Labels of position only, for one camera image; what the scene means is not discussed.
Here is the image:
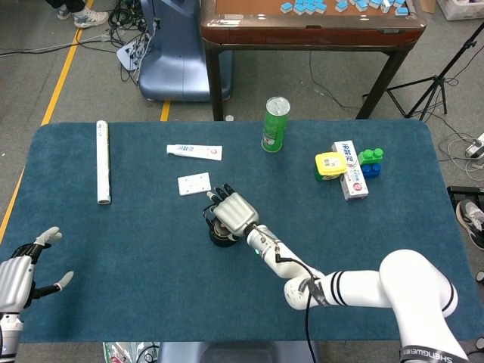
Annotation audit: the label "thin black floor cable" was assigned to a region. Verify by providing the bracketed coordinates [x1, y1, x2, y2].
[308, 51, 364, 110]

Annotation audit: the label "dark blue robot torso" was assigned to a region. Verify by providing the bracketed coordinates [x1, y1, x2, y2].
[157, 340, 322, 363]

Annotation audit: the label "floor cable bundle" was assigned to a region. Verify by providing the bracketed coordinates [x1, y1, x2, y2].
[73, 0, 160, 84]

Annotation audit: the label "white pink toothpaste box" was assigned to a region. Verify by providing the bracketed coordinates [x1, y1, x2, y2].
[330, 140, 370, 202]

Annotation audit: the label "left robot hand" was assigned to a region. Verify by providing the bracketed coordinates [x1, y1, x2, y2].
[0, 225, 75, 313]

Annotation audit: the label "white toothpaste tube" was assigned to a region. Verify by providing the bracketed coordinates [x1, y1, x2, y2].
[166, 144, 224, 163]

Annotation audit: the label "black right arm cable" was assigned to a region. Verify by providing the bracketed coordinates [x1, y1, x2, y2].
[256, 225, 321, 363]

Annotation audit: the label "green toy brick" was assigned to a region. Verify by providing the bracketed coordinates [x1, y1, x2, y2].
[357, 147, 384, 166]

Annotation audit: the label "white crate with items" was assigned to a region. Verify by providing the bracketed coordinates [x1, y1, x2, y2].
[440, 0, 484, 20]

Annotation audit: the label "white power strip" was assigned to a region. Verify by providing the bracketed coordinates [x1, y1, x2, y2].
[464, 132, 484, 159]

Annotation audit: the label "green chips can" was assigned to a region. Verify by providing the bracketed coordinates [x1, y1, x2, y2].
[261, 96, 292, 154]

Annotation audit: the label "black cast iron teapot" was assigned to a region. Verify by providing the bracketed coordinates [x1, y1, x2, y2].
[202, 203, 243, 248]

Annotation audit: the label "black metal frame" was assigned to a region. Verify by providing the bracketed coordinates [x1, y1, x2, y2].
[447, 185, 484, 207]

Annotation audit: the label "white film roll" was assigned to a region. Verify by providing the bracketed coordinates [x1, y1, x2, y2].
[95, 119, 113, 206]

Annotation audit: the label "blue toy brick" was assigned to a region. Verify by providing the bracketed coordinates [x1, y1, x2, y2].
[361, 162, 383, 179]

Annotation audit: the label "brown mahjong table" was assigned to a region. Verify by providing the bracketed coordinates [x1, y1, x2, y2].
[199, 0, 427, 121]

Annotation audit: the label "blue table mat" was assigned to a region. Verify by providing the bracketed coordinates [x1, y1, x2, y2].
[0, 119, 478, 344]

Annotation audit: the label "white floor cables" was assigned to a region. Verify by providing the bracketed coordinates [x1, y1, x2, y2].
[438, 132, 484, 182]

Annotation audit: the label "printed plastic bag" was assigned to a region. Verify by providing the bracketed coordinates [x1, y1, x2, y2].
[102, 341, 160, 363]

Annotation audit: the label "white sneaker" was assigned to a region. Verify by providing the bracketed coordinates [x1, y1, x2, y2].
[73, 7, 110, 29]

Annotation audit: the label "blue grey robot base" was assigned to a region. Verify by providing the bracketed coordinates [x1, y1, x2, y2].
[138, 0, 234, 102]

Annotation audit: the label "grey black sneaker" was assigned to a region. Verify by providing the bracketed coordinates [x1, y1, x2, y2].
[455, 199, 484, 250]

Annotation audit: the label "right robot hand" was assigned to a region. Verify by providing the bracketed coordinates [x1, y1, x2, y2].
[206, 184, 260, 237]

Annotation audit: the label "yellow-lidded small container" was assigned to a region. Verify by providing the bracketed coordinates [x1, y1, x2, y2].
[314, 151, 348, 183]

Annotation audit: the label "black tripod stand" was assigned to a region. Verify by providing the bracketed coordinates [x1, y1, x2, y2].
[362, 23, 484, 121]

